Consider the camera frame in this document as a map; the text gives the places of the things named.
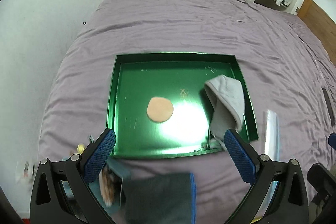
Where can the dark grey blue-edged cloth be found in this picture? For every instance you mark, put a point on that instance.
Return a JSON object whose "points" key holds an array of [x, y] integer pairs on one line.
{"points": [[168, 198]]}

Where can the wooden headboard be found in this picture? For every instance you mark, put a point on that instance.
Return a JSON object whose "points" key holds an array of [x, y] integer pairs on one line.
{"points": [[320, 24]]}

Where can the beige round powder puff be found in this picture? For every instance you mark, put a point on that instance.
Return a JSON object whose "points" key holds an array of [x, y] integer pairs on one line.
{"points": [[159, 109]]}

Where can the green shallow tray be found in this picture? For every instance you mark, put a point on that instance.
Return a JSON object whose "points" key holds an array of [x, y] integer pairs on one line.
{"points": [[178, 77]]}

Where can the wrapped round snack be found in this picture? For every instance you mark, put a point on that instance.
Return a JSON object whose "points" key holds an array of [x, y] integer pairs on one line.
{"points": [[110, 186]]}

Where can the dark strip on bed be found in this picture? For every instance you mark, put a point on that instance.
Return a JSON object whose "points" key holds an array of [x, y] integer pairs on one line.
{"points": [[329, 107]]}

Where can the clear plastic zip bag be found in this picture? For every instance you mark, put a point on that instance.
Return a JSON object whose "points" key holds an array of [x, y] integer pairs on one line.
{"points": [[271, 147]]}

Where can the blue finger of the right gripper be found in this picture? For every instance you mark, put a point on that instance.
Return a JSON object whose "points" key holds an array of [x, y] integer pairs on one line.
{"points": [[332, 140]]}

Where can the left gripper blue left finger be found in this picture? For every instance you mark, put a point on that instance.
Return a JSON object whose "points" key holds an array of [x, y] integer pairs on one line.
{"points": [[49, 202]]}

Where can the purple bed sheet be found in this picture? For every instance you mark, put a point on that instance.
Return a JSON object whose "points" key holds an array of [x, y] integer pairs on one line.
{"points": [[284, 64]]}

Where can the packaged black items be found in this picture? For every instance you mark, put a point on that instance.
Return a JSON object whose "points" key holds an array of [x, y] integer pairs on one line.
{"points": [[25, 171]]}

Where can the teal desk organizer box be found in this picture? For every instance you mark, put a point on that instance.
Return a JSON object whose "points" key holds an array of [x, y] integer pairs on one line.
{"points": [[123, 173]]}

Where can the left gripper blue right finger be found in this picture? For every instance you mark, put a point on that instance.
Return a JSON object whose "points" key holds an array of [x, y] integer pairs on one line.
{"points": [[289, 201]]}

